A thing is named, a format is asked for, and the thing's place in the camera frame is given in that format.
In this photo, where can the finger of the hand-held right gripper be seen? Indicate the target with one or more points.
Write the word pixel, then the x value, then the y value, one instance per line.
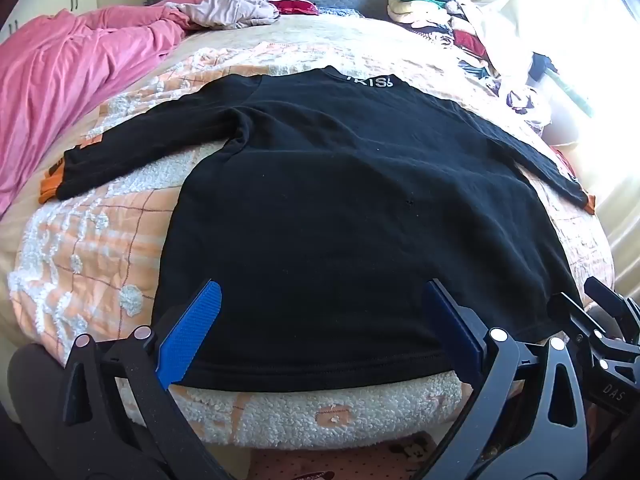
pixel 607 295
pixel 570 312

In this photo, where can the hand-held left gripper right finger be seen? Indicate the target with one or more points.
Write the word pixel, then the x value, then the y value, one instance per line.
pixel 452 330

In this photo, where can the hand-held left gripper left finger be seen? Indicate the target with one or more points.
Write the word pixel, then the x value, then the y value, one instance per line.
pixel 192 330

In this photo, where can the black long sleeve sweater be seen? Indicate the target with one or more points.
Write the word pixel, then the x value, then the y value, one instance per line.
pixel 325 210

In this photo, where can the pile of folded clothes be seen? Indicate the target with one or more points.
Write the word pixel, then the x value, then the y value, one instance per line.
pixel 425 10

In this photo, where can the orange white chenille blanket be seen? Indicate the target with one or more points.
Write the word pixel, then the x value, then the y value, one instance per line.
pixel 100 240

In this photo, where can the green edged board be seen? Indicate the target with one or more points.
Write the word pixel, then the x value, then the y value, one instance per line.
pixel 570 91

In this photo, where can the black white patterned garment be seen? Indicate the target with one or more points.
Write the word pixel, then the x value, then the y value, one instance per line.
pixel 525 102

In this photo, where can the dark blue garment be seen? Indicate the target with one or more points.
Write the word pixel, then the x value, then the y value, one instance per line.
pixel 544 65

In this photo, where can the pink duvet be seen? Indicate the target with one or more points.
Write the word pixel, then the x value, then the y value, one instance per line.
pixel 60 75

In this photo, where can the white curtain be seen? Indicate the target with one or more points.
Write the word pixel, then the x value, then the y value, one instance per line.
pixel 525 10

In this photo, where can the bed with beige sheet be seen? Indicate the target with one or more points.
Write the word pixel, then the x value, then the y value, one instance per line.
pixel 310 30

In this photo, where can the pale lilac garment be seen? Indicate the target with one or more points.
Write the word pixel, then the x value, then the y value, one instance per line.
pixel 230 10

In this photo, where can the blue patterned cloth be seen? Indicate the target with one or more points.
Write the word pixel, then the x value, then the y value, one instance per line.
pixel 340 11

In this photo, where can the red cloth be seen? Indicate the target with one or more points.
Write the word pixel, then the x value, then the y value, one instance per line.
pixel 297 7

